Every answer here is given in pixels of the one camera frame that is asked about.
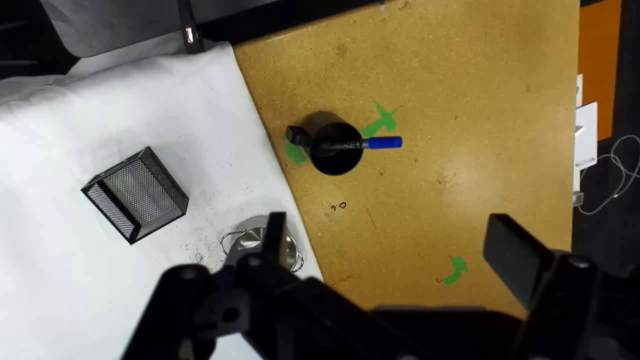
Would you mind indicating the white cloth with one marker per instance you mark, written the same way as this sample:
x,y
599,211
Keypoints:
x,y
101,113

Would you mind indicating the gray panel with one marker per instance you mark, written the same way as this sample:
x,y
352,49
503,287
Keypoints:
x,y
121,22

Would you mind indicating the black box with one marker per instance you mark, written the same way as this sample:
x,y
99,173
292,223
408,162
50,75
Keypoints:
x,y
136,192

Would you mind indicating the small steel bowl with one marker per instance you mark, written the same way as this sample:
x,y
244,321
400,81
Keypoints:
x,y
250,233

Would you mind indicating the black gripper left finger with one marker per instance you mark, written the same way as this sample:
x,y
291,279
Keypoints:
x,y
201,306

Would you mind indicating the orange wooden panel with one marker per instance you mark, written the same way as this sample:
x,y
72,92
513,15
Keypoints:
x,y
597,53

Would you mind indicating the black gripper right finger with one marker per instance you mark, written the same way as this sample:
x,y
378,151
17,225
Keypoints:
x,y
520,261

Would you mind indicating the black post with silver tip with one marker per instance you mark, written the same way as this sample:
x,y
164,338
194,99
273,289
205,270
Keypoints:
x,y
192,32

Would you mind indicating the small white box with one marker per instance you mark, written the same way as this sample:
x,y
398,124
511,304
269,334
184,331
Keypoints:
x,y
587,140

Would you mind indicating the black cup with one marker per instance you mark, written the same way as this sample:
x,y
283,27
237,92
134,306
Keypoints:
x,y
337,167

